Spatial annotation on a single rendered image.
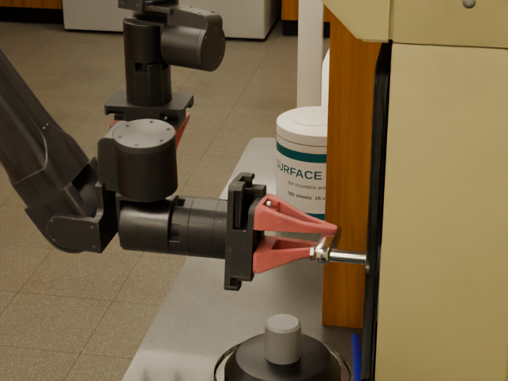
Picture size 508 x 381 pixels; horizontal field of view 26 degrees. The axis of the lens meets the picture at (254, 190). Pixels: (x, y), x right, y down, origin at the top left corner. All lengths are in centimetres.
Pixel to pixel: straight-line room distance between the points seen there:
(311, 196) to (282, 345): 78
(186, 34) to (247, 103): 375
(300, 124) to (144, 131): 62
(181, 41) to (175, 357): 38
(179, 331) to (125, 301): 202
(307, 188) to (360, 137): 35
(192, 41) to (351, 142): 22
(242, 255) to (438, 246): 20
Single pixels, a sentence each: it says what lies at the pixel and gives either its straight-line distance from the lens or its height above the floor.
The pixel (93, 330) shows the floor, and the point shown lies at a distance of 325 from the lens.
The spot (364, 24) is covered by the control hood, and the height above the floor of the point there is 142.
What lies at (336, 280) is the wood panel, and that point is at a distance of 135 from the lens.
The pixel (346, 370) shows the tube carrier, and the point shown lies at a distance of 88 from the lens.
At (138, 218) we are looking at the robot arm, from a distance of 104.
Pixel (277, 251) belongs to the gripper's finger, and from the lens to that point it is 102.
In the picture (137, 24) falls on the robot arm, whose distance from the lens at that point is 135.
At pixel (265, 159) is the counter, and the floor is 94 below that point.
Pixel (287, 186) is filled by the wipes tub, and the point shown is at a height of 100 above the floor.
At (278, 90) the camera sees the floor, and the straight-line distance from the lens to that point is 524.
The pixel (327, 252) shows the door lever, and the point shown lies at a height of 121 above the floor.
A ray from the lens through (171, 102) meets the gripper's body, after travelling 139.
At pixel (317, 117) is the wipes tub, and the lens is 164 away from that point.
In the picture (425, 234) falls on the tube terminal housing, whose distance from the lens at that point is 91.
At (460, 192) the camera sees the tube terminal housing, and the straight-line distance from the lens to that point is 89.
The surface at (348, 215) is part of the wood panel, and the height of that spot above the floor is 109.
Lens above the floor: 164
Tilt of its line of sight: 23 degrees down
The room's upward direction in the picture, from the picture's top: straight up
